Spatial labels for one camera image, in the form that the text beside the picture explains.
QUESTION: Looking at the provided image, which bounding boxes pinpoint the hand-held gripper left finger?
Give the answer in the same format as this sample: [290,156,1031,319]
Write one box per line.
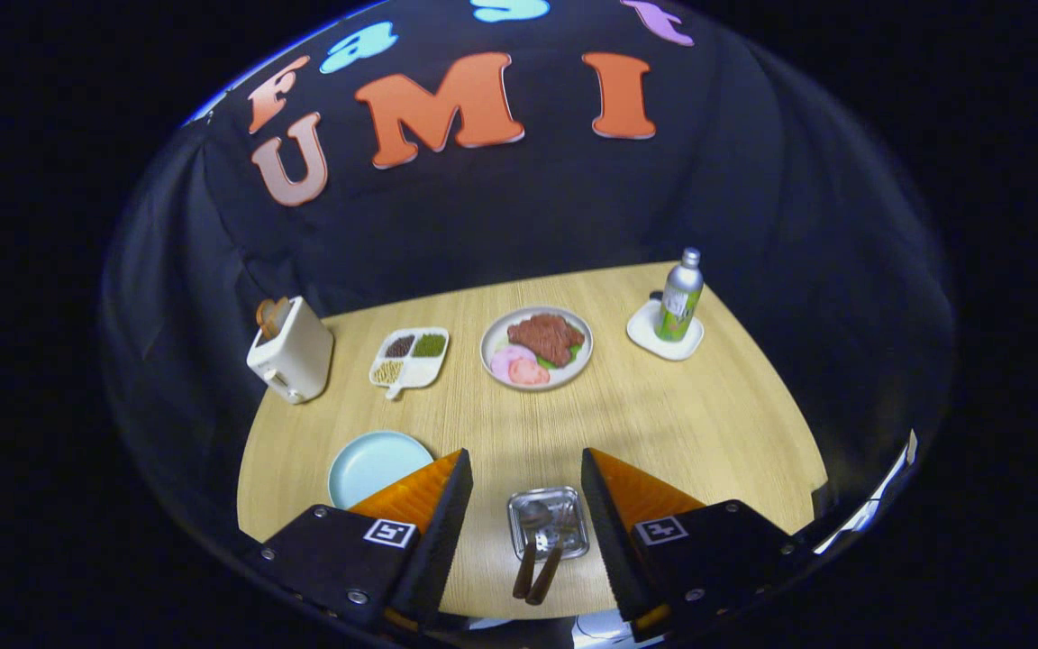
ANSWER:
[240,448,475,632]

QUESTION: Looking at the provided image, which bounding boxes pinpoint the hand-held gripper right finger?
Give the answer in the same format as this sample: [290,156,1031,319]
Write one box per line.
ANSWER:
[580,447,817,643]

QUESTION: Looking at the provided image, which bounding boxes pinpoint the fork with wooden handle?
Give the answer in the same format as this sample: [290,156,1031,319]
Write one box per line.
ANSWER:
[525,505,578,606]

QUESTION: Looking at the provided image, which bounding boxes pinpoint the spoon with wooden handle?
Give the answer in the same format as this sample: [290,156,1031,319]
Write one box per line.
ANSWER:
[513,500,553,600]

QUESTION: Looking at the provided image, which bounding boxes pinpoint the metal cutlery rack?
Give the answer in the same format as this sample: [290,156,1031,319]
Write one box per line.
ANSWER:
[507,487,590,562]

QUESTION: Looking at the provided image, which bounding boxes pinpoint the light blue plate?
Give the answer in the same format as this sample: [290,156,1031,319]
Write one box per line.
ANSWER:
[328,430,435,510]

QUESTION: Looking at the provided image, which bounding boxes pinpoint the white divided tray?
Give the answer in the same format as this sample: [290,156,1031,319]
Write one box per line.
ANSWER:
[369,326,451,401]

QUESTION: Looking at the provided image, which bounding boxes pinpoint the pale pink ham slice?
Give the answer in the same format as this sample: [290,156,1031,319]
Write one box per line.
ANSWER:
[490,345,531,380]

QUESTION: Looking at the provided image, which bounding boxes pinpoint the green lettuce leaf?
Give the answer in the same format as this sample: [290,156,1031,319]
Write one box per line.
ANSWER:
[537,341,585,370]

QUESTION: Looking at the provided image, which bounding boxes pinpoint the white food plate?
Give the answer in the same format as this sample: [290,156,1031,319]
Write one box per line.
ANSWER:
[480,306,594,391]

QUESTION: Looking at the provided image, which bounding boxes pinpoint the white coaster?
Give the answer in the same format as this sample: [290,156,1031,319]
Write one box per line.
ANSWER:
[626,298,706,361]

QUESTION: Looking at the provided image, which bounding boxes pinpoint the brown meat steak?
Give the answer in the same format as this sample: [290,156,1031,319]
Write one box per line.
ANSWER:
[507,313,585,368]

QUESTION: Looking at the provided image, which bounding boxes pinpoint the white toaster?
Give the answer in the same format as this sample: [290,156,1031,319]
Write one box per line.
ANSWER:
[246,297,335,405]

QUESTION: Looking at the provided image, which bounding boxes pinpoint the green and silver bottle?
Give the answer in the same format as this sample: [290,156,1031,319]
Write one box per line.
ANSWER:
[653,248,705,343]

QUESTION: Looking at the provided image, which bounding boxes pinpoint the brown toast slice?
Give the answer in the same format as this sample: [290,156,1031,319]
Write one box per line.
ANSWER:
[255,297,293,342]

